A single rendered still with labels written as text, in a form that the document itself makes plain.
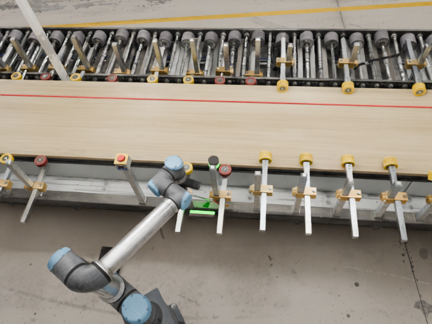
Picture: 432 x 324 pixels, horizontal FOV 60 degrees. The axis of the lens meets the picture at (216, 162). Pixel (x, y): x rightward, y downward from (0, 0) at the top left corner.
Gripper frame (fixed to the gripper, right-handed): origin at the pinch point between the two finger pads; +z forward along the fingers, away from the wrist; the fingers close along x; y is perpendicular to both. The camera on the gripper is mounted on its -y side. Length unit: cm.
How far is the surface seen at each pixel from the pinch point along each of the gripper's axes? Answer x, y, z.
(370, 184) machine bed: -28, -113, 25
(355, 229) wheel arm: 14, -95, 2
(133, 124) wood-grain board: -57, 48, 8
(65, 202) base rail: -4, 90, 31
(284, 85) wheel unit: -91, -56, 0
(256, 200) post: -6.3, -40.5, 13.6
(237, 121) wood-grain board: -63, -25, 8
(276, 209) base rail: -8, -54, 28
